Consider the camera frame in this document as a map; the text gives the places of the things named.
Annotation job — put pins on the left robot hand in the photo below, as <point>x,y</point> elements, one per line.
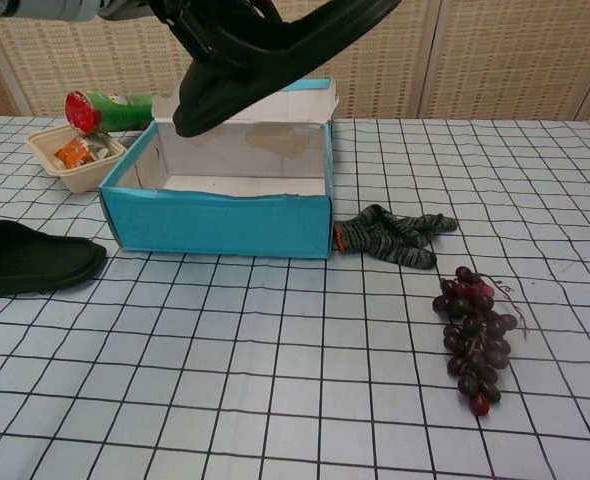
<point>180,20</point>

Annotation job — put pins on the black slipper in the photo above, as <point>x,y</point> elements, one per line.
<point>275,60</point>
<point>40,260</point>

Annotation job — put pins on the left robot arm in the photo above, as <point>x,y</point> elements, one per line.
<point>35,9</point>

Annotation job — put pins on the blue cardboard shoe box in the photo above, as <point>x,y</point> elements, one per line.
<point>215,227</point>

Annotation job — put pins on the green chips can red lid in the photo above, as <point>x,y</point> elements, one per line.
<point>117,112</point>

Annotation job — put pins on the white crumpled wrapper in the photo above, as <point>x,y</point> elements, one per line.
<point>97,147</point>

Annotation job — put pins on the orange snack packet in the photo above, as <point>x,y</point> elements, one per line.
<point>72,152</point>

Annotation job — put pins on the beige takeaway food container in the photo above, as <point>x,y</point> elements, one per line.
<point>82,177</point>

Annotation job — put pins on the woven bamboo folding screen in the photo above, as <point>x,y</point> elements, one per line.
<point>475,60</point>

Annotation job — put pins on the grey striped sock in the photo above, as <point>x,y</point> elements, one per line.
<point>385,240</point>

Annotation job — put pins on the dark red grape bunch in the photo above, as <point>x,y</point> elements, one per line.
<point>475,345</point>

